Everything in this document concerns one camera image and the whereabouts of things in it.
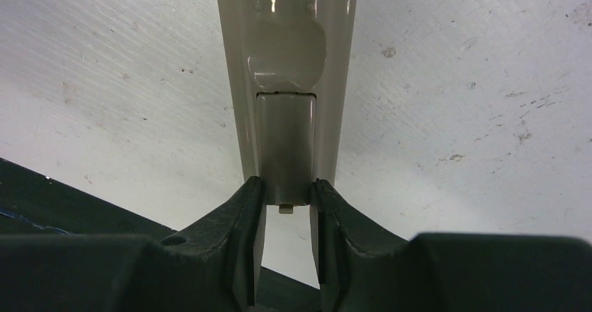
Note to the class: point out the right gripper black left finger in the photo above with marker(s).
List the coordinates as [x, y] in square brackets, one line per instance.
[212, 265]

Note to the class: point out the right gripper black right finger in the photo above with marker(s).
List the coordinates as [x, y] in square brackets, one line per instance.
[361, 266]

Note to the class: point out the beige battery cover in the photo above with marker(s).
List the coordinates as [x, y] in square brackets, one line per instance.
[285, 127]

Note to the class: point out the beige remote control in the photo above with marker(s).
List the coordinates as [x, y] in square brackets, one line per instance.
[294, 47]

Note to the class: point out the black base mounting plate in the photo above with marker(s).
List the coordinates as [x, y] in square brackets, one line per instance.
[32, 203]

